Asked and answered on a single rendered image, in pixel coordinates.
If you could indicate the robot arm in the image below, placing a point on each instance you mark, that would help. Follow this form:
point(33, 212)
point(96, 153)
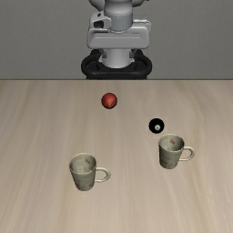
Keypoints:
point(117, 13)

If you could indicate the beige mug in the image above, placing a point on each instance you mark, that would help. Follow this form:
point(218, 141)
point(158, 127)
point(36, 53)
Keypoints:
point(83, 179)
point(170, 157)

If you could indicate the red onion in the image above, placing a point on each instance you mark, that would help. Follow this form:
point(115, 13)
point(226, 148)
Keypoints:
point(109, 100)

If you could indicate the black ball with white spot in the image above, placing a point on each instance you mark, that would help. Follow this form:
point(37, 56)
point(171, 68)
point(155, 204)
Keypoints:
point(154, 123)

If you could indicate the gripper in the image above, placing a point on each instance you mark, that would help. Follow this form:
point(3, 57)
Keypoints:
point(118, 39)

